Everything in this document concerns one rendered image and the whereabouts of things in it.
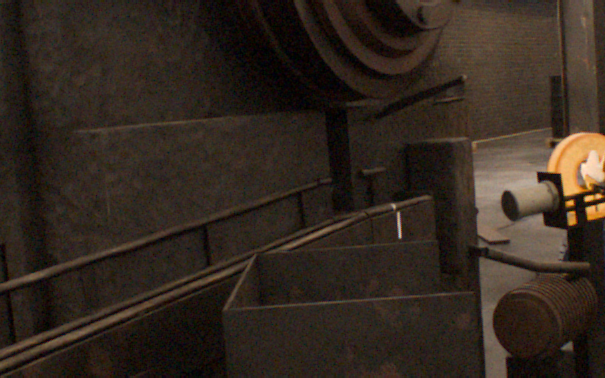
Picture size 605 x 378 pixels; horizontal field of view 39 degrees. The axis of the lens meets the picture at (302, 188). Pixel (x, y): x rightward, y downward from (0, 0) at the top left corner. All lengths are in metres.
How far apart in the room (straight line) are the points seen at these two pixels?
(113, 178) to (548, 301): 0.81
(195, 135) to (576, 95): 9.20
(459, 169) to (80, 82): 0.71
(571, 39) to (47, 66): 9.35
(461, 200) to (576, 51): 8.74
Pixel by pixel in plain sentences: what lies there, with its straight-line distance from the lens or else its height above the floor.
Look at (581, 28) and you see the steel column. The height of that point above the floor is 1.50.
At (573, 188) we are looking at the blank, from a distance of 1.67.
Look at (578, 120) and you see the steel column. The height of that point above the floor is 0.47.
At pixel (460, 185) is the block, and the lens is 1.51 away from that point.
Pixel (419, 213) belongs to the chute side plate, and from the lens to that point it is 1.39.
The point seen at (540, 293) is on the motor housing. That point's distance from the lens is 1.53.
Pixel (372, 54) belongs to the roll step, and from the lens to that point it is 1.27.
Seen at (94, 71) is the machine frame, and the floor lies 0.94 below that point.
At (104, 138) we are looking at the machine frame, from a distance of 1.03.
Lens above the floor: 0.88
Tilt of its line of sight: 5 degrees down
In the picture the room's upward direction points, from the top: 5 degrees counter-clockwise
